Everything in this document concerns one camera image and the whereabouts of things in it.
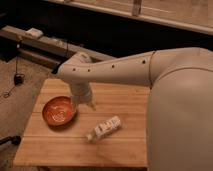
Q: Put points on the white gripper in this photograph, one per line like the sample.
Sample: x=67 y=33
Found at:
x=81 y=93

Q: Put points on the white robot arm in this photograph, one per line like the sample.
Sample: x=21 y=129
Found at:
x=179 y=123

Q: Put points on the orange ceramic bowl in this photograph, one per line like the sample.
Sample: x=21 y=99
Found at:
x=58 y=111

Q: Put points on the wooden beam ledge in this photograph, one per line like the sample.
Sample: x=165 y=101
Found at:
x=48 y=44

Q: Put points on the black object at floor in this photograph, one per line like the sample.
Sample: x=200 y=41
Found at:
x=15 y=140

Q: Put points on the white object on ledge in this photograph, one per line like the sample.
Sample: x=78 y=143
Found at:
x=34 y=33

